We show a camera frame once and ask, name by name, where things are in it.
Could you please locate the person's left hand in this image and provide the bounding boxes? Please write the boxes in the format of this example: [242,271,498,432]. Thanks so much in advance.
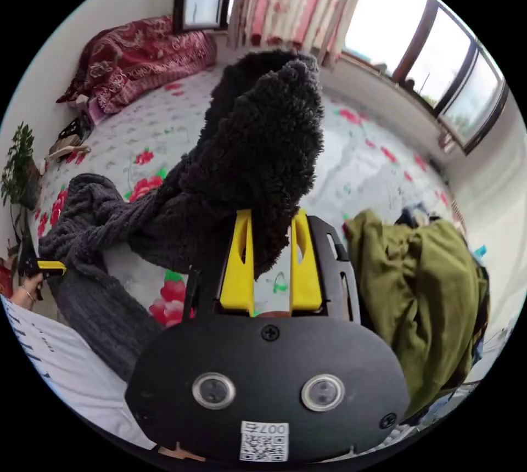
[9,274,44,311]

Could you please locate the person's body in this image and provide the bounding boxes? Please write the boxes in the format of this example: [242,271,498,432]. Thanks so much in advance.
[0,294,158,451]

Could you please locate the red patterned folded quilt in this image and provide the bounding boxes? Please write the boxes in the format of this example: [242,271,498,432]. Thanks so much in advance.
[55,15,218,115]

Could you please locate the pile of clothes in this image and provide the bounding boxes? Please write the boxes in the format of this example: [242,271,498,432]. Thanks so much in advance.
[341,200,494,428]

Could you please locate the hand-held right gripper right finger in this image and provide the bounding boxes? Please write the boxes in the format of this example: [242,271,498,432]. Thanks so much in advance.
[289,209,323,313]

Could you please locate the window with dark frame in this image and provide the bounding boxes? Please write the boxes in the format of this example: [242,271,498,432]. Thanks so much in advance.
[172,0,510,156]

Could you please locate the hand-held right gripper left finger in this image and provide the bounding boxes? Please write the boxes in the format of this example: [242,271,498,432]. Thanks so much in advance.
[218,209,255,317]

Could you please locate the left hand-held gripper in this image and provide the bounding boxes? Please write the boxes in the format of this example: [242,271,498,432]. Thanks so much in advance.
[17,239,68,301]

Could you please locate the green potted plant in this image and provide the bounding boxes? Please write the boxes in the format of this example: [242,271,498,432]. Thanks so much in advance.
[0,122,43,211]

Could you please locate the person's right hand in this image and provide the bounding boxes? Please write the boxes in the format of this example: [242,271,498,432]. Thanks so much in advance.
[155,442,206,463]

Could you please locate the gray fuzzy long pants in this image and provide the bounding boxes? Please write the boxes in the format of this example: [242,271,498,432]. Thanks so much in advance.
[38,49,327,383]

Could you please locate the beige and black bag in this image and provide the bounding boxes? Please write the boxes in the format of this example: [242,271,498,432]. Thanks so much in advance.
[44,116,94,161]

